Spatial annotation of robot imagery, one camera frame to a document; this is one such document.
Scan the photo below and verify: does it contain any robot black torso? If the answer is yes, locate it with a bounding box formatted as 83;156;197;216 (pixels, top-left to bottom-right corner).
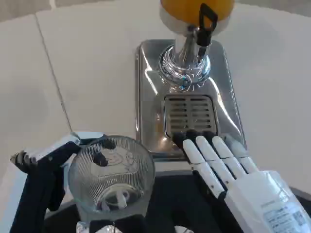
42;169;311;233

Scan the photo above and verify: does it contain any clear ribbed glass cup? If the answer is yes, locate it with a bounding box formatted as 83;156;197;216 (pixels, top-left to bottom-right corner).
68;135;156;221

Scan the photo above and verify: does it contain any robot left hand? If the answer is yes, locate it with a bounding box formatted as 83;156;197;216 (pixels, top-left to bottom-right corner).
9;132;118;233

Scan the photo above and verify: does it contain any slotted steel drip grid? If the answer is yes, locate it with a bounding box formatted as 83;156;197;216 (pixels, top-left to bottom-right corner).
163;95;218;137

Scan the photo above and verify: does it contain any steel drip tray base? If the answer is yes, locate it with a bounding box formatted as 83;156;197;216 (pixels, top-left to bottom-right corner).
134;39;247;161

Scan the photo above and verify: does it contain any orange juice drink dispenser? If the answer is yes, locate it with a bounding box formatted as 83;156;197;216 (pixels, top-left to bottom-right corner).
158;0;236;93

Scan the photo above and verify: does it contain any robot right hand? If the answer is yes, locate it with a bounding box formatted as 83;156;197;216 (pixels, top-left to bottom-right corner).
172;129;311;233

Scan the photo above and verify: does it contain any black dispenser tap lever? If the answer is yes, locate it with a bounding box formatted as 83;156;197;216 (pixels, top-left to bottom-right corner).
195;2;218;47

